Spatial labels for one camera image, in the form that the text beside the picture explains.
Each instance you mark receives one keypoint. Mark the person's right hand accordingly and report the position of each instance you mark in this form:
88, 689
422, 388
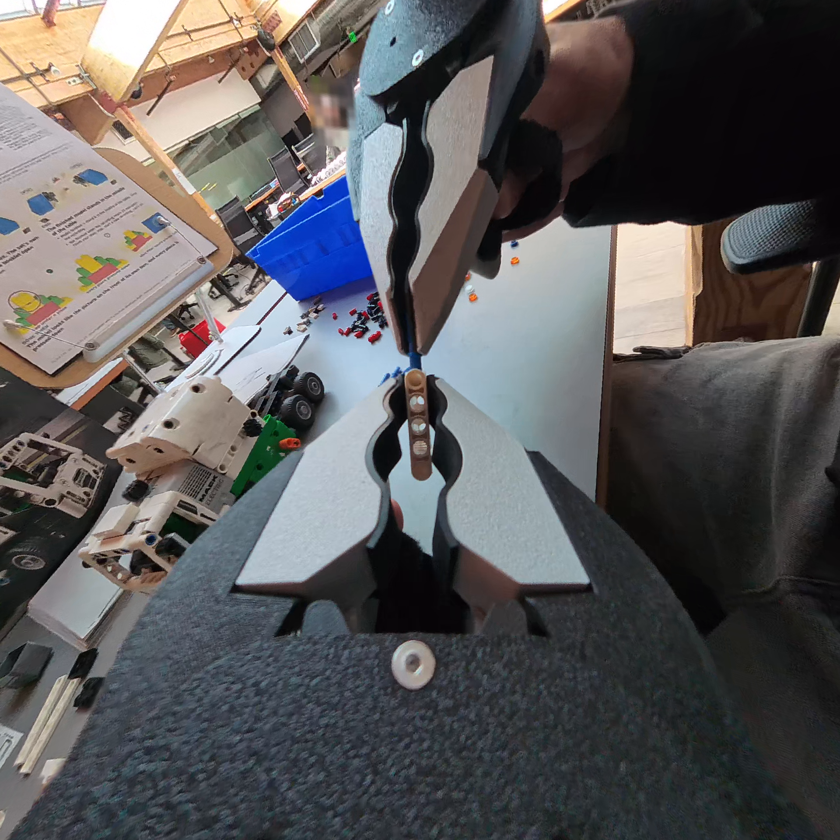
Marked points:
584, 98

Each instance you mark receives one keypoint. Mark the person's right forearm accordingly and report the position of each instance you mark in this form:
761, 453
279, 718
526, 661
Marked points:
722, 98

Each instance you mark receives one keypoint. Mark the white green lego truck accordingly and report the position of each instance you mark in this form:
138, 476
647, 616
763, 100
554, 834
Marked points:
190, 426

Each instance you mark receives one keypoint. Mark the wooden document stand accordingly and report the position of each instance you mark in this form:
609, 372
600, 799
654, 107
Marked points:
197, 210

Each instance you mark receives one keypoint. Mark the person's grey trousers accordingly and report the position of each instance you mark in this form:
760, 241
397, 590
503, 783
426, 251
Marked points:
722, 492

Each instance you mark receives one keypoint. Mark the small tan lego pieces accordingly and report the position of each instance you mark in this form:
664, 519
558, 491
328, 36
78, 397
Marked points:
305, 318

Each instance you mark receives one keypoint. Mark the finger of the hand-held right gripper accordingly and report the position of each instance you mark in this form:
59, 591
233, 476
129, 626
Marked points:
459, 197
380, 210

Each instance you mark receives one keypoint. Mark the pile of red black pins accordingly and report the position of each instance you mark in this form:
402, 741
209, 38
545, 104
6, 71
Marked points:
364, 321

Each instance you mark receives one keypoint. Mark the red plastic crate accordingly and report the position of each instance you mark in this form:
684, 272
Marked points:
200, 338

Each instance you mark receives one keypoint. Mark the black mesh office chair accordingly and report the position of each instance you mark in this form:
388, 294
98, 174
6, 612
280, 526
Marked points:
239, 223
289, 170
781, 236

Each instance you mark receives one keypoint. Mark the white lego beam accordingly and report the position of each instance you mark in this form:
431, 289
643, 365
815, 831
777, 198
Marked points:
418, 459

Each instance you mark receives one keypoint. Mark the wooden desk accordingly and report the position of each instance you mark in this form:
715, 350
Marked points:
302, 190

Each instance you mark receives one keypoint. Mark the black lego box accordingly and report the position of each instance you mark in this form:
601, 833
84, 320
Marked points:
39, 472

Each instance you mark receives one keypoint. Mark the printed instruction sheet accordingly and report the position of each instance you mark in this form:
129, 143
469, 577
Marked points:
65, 197

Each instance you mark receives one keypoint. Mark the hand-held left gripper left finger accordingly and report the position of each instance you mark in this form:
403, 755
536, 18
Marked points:
308, 505

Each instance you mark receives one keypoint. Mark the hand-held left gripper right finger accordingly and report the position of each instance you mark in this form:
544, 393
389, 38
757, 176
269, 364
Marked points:
512, 512

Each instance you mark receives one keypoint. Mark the blue plastic bin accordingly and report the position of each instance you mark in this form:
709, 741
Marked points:
308, 249

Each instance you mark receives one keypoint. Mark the black lego tile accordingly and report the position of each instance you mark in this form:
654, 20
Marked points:
83, 663
88, 692
26, 666

